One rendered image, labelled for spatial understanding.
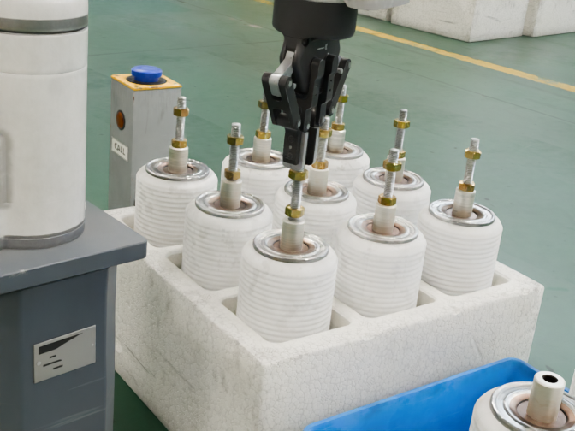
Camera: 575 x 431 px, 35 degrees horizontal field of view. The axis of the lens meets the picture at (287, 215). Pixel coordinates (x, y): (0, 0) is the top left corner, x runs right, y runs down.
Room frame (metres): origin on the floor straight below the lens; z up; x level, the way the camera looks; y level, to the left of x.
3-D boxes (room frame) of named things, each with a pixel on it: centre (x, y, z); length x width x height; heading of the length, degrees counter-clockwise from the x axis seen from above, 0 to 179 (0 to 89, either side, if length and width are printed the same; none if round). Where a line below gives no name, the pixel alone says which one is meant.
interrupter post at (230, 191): (0.91, 0.06, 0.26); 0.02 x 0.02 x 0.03
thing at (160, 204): (1.01, 0.13, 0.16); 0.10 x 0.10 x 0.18
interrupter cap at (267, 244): (0.82, -0.01, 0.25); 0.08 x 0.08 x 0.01
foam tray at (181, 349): (0.98, -0.03, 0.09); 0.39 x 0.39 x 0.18; 37
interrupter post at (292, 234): (0.82, -0.01, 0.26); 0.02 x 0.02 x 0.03
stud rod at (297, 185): (0.82, -0.01, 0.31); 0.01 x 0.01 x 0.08
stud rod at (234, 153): (0.91, 0.06, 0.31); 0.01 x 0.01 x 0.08
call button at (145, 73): (1.17, 0.20, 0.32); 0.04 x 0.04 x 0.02
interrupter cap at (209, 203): (0.91, 0.06, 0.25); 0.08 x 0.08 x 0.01
